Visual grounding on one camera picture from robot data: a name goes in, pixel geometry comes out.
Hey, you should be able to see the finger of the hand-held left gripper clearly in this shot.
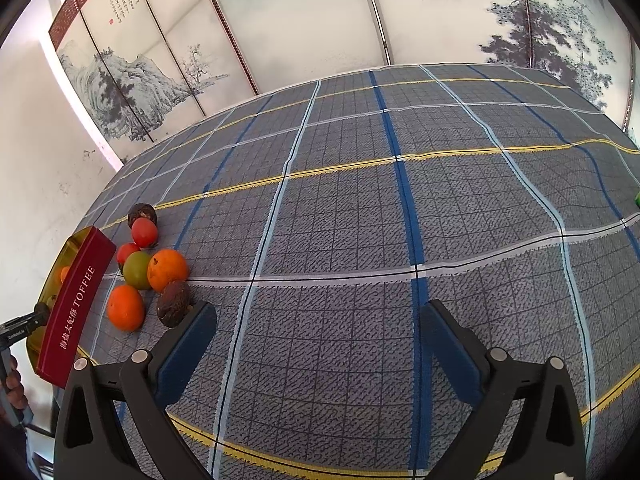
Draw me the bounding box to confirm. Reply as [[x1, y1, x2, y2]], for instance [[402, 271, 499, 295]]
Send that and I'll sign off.
[[0, 303, 52, 347]]

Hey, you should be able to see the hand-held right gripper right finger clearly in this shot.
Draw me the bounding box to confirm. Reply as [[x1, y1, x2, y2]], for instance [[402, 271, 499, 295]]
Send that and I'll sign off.
[[422, 299, 588, 480]]

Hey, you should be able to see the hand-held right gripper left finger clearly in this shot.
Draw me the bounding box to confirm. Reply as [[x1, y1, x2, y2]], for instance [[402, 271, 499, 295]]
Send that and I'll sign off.
[[52, 301, 218, 480]]

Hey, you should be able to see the red and gold tin box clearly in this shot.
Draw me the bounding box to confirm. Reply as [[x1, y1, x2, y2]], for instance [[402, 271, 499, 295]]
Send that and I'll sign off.
[[27, 226, 117, 389]]

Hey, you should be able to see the person's left hand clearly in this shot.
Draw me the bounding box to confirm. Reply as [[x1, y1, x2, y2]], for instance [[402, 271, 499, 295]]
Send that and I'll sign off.
[[4, 367, 30, 412]]

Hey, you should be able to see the grey plaid tablecloth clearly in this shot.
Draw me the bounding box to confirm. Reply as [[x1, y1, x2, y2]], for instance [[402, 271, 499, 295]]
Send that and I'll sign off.
[[75, 63, 640, 480]]

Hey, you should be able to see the painted landscape folding screen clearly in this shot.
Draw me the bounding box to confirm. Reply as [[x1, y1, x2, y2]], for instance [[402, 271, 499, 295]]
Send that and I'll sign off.
[[48, 0, 640, 147]]

